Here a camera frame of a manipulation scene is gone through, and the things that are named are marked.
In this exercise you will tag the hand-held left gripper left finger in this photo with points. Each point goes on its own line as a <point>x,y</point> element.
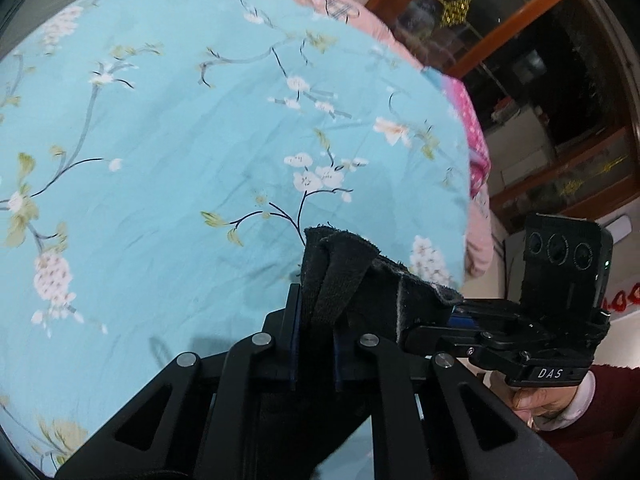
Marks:
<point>295,320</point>

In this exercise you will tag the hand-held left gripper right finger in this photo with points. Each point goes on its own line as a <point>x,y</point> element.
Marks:
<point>339,355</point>

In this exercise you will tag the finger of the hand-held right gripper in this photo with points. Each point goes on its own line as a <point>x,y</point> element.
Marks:
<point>480,310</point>
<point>440,339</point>

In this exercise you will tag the black pants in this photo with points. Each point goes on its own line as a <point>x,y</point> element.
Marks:
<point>345,280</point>

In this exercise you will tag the person's right forearm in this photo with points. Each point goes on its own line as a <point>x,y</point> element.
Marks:
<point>600,435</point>

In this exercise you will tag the person's right hand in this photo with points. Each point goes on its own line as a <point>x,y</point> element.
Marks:
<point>540,402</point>

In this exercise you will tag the white box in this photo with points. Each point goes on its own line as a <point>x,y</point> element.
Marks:
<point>525,145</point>

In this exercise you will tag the pink dotted cloth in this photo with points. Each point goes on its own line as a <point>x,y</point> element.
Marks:
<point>470,120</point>

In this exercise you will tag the blue floral bed sheet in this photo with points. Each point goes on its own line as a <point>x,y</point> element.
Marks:
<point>175,160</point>

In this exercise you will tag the wooden glass-door cabinet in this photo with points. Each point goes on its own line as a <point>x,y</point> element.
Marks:
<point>550,60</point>

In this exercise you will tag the pink quilt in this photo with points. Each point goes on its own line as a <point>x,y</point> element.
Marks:
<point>350,10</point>

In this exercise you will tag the red wall decoration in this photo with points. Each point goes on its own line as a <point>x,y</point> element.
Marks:
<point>625,300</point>

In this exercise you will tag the white wall fixture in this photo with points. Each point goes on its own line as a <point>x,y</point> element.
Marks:
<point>622,228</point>

